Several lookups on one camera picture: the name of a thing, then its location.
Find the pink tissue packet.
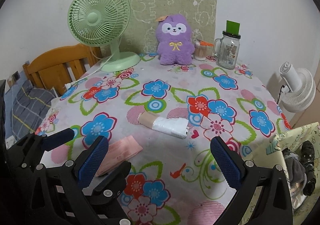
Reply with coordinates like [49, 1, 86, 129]
[95, 136, 143, 177]

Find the grey drawstring pouch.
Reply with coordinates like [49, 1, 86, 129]
[283, 148, 306, 186]

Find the black plastic bag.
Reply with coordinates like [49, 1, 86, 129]
[300, 140, 316, 196]

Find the grey plaid pillow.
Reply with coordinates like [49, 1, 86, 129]
[10, 80, 56, 140]

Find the yellow cartoon storage box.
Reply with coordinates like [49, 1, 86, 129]
[240, 122, 319, 224]

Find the floral tablecloth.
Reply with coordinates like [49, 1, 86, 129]
[37, 54, 290, 224]

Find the white standing fan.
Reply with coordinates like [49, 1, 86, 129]
[277, 61, 316, 113]

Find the glass jar green lid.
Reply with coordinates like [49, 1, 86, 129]
[213, 20, 241, 70]

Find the toothpick jar orange lid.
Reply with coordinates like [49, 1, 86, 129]
[193, 39, 214, 61]

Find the purple plush toy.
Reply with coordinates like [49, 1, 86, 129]
[156, 14, 195, 66]

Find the green desk fan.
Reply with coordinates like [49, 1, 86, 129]
[67, 0, 140, 72]

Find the green patterned mat board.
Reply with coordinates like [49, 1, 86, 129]
[120, 0, 217, 54]

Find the white fan power cable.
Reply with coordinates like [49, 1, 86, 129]
[64, 45, 115, 90]

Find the wall socket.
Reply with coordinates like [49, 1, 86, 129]
[12, 71, 20, 82]

